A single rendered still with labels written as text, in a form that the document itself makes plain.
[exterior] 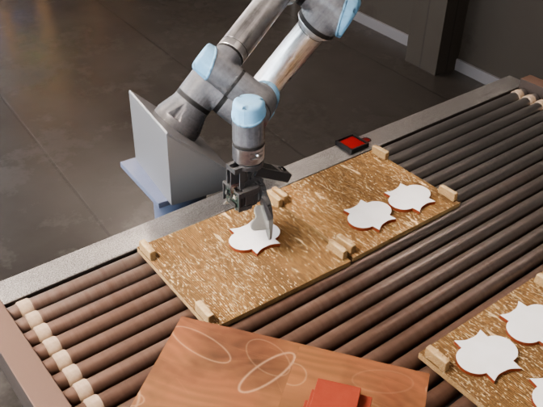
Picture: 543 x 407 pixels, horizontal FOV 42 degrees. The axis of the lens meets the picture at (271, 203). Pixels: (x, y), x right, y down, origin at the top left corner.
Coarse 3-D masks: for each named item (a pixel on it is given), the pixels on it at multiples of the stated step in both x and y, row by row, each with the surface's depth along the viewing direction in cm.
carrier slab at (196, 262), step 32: (192, 224) 185; (224, 224) 185; (288, 224) 186; (160, 256) 174; (192, 256) 174; (224, 256) 174; (256, 256) 175; (288, 256) 175; (320, 256) 175; (192, 288) 165; (224, 288) 165; (256, 288) 165; (288, 288) 165; (224, 320) 156
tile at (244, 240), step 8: (248, 224) 183; (232, 232) 181; (240, 232) 181; (248, 232) 181; (256, 232) 181; (264, 232) 181; (272, 232) 181; (232, 240) 178; (240, 240) 178; (248, 240) 178; (256, 240) 178; (264, 240) 178; (272, 240) 178; (232, 248) 176; (240, 248) 175; (248, 248) 176; (256, 248) 176; (264, 248) 176
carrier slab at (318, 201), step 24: (336, 168) 209; (360, 168) 209; (384, 168) 209; (288, 192) 198; (312, 192) 198; (336, 192) 198; (360, 192) 199; (384, 192) 199; (432, 192) 199; (312, 216) 189; (336, 216) 189; (408, 216) 190; (432, 216) 190; (360, 240) 181; (384, 240) 181
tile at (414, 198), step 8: (400, 184) 200; (392, 192) 197; (400, 192) 197; (408, 192) 197; (416, 192) 197; (424, 192) 197; (392, 200) 194; (400, 200) 194; (408, 200) 194; (416, 200) 194; (424, 200) 194; (432, 200) 194; (392, 208) 192; (400, 208) 191; (408, 208) 191; (416, 208) 191
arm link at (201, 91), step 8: (192, 72) 204; (184, 80) 206; (192, 80) 203; (200, 80) 202; (184, 88) 204; (192, 88) 203; (200, 88) 202; (208, 88) 202; (216, 88) 203; (192, 96) 203; (200, 96) 203; (208, 96) 203; (216, 96) 203; (224, 96) 203; (200, 104) 204; (208, 104) 205; (216, 104) 205; (216, 112) 208
